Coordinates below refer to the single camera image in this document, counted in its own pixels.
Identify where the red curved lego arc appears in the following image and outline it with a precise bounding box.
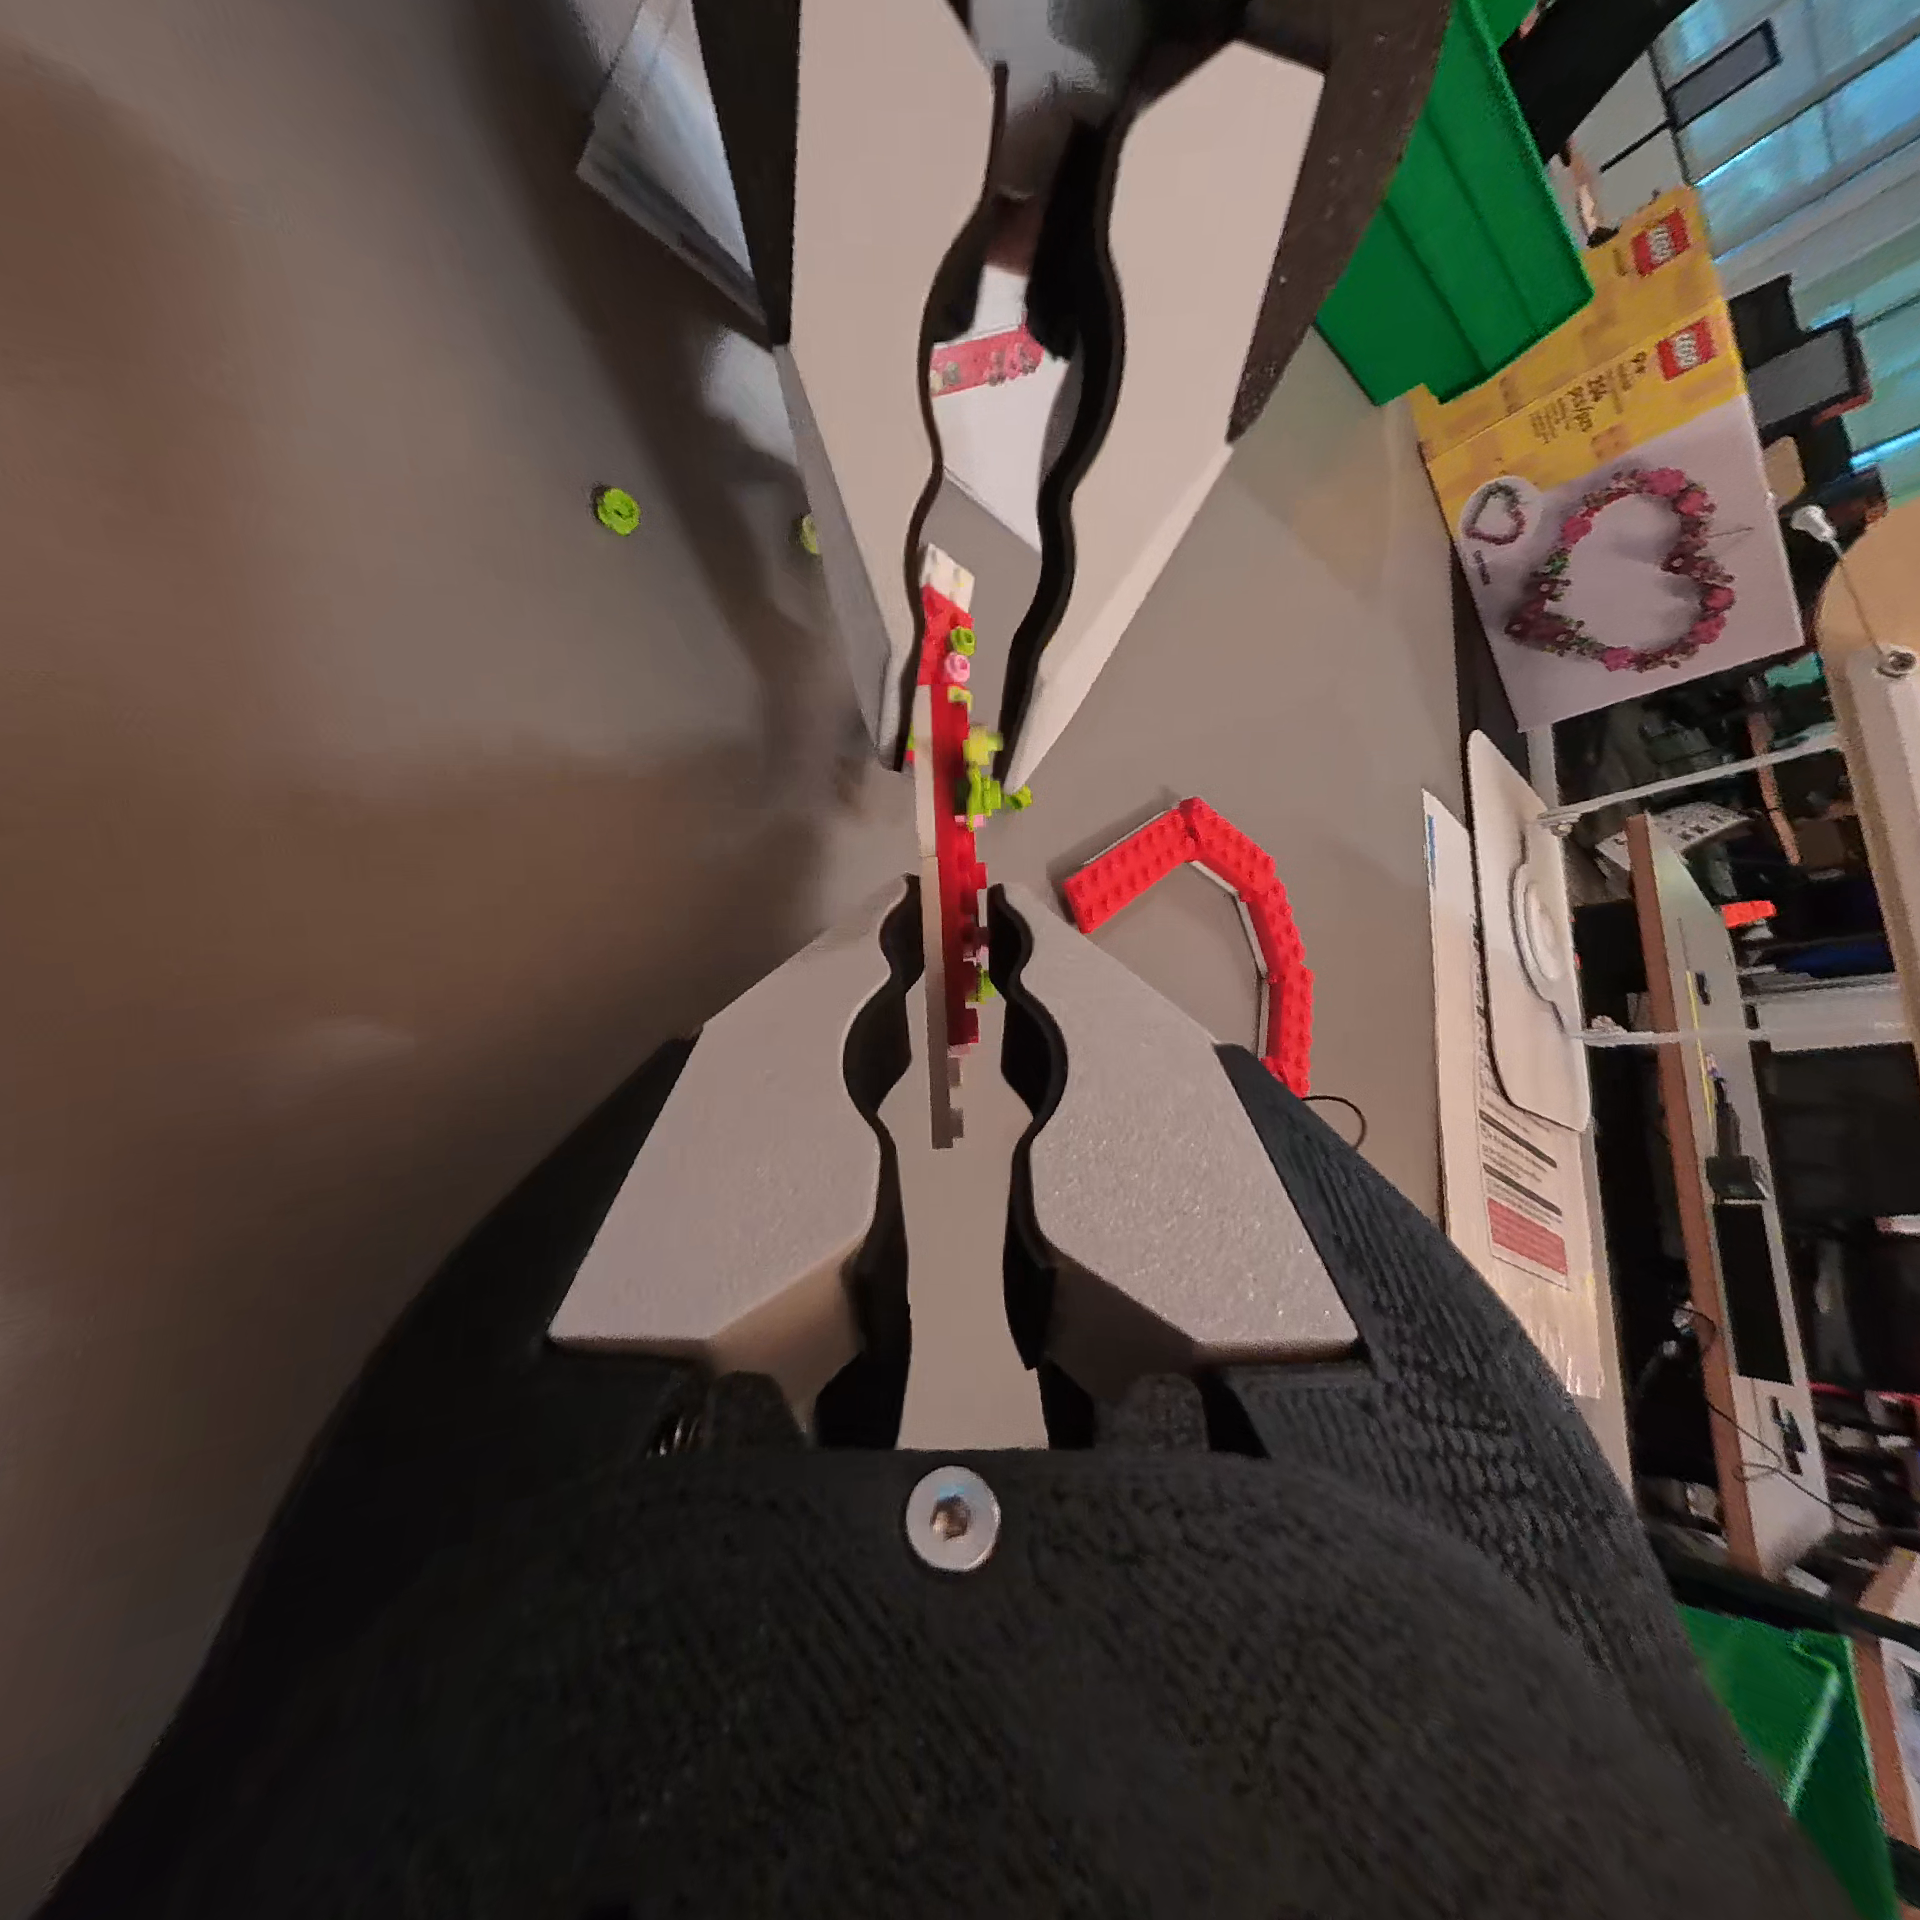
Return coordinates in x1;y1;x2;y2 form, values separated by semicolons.
1062;799;1316;1096

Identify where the green plastic crate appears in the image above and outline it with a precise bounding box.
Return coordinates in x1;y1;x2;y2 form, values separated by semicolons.
1677;1602;1897;1920

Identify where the red lego strip with flowers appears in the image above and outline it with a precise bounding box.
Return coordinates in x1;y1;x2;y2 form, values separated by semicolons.
917;848;999;1155
902;541;1035;872

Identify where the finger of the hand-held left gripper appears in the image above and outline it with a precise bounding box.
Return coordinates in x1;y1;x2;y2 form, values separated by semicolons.
773;0;1010;775
997;36;1330;789

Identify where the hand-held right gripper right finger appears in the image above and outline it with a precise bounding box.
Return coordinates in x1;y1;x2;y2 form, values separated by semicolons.
987;881;1362;1447

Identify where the white flat pad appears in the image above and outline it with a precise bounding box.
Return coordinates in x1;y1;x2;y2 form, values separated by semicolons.
1461;731;1596;1132

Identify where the yellow lego box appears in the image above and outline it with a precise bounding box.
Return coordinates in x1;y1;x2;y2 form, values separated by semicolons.
1413;185;1805;734

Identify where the lego instruction booklet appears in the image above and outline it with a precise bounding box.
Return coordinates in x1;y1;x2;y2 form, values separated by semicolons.
928;321;1084;557

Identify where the pale wooden board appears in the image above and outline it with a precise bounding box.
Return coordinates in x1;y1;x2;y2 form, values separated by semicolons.
1805;500;1920;1051

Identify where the laminated paper sheet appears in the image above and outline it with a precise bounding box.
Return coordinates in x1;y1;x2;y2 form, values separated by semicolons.
1420;791;1629;1403

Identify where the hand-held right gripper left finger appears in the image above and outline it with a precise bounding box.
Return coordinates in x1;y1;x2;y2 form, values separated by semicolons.
547;874;917;1447

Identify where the white desk with wooden edge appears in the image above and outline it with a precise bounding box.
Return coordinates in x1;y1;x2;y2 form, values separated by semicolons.
1627;815;1840;1575

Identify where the black monitor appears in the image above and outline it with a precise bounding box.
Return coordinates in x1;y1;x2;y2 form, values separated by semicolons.
1748;321;1868;436

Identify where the green plastic bin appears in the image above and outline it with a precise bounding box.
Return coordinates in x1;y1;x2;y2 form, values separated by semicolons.
1311;103;1596;406
1447;0;1576;196

